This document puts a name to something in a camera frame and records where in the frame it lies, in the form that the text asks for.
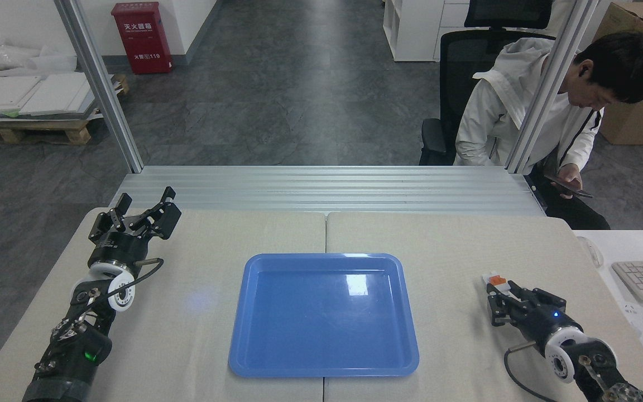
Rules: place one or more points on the person's hand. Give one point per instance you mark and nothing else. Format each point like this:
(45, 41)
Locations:
(570, 176)

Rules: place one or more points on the cardboard box with print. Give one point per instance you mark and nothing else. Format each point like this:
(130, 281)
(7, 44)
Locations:
(639, 120)

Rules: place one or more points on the blue plastic tray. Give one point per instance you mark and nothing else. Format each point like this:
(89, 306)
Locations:
(324, 318)

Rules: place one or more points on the person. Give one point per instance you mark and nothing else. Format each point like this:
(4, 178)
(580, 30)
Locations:
(494, 111)

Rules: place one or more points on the ribbed aluminium table section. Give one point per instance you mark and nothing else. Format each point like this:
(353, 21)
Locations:
(327, 190)

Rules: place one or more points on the black office chair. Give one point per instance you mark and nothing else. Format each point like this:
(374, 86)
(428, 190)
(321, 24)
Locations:
(461, 72)

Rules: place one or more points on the silver aluminium post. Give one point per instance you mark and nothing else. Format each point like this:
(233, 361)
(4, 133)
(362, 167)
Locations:
(101, 84)
(550, 84)

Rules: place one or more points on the white flat boards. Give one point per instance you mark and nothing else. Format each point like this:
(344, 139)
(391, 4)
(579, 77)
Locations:
(25, 92)

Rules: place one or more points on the white computer mouse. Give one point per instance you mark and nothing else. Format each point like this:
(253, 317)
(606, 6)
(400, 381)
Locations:
(592, 252)

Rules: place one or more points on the smartphone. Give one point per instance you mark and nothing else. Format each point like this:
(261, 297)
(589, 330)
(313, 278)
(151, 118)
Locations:
(581, 193)

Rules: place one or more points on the beige table mat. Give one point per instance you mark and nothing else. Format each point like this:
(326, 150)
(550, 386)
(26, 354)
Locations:
(444, 251)
(187, 312)

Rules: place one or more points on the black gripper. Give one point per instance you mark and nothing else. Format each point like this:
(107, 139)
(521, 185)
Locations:
(120, 248)
(550, 324)

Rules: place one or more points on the white orange switch part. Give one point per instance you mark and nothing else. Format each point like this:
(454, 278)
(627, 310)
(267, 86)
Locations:
(494, 281)

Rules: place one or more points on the white shelf cabinet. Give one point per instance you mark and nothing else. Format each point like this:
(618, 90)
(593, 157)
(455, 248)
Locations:
(416, 28)

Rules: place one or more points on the red fire extinguisher box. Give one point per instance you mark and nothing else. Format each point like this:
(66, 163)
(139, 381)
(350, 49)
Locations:
(143, 39)

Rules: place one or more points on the large cardboard box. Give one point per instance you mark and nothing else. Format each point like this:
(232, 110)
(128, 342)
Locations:
(634, 19)

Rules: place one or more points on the wooden pallet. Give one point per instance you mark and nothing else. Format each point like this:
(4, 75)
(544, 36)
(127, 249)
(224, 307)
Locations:
(37, 130)

